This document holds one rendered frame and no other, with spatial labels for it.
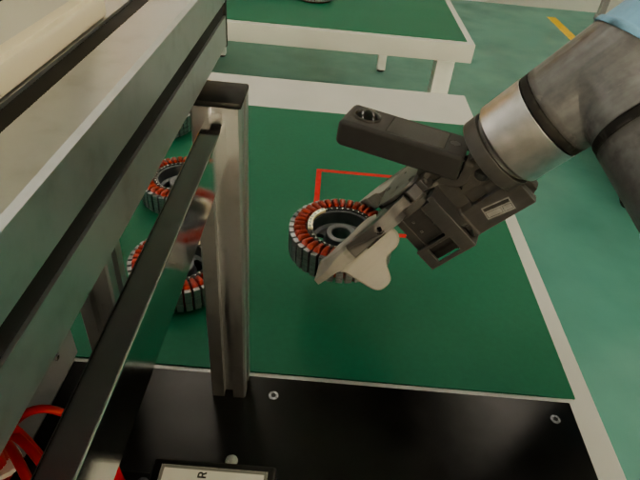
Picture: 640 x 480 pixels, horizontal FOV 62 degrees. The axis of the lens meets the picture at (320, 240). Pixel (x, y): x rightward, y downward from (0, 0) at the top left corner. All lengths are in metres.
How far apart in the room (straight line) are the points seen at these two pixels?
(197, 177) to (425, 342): 0.39
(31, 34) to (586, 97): 0.34
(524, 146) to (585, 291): 1.60
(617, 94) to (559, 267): 1.69
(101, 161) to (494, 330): 0.53
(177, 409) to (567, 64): 0.42
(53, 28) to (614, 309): 1.92
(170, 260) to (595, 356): 1.65
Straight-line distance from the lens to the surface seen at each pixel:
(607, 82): 0.42
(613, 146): 0.41
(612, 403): 1.71
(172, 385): 0.52
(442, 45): 1.53
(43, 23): 0.20
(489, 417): 0.53
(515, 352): 0.62
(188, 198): 0.25
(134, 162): 0.19
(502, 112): 0.44
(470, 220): 0.50
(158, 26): 0.23
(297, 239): 0.54
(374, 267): 0.50
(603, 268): 2.17
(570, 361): 0.65
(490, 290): 0.68
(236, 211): 0.35
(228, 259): 0.38
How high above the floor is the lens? 1.18
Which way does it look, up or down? 38 degrees down
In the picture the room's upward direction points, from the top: 6 degrees clockwise
